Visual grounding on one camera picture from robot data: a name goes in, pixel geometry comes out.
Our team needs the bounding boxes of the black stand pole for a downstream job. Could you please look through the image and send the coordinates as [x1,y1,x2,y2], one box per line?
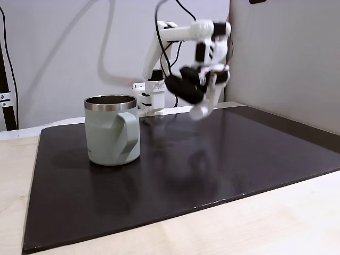
[0,41,18,131]

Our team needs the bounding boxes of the white stand bracket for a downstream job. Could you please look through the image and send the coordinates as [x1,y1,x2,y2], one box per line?
[0,91,12,107]

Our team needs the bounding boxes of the sage green steel mug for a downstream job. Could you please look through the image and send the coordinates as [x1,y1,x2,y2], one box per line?
[83,94,141,167]

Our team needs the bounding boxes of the white gauze roll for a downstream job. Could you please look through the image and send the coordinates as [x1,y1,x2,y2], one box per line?
[189,104,211,121]

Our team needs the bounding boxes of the black camera cable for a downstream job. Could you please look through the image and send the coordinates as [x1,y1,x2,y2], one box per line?
[154,0,198,79]

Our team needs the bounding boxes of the black table mat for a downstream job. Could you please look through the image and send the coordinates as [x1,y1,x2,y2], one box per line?
[21,105,340,253]

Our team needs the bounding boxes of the black cable along stand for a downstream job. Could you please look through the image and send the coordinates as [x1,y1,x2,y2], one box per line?
[0,5,20,129]

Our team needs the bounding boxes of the black oval camera box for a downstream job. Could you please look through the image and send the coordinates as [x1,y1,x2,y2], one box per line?
[165,66,206,105]

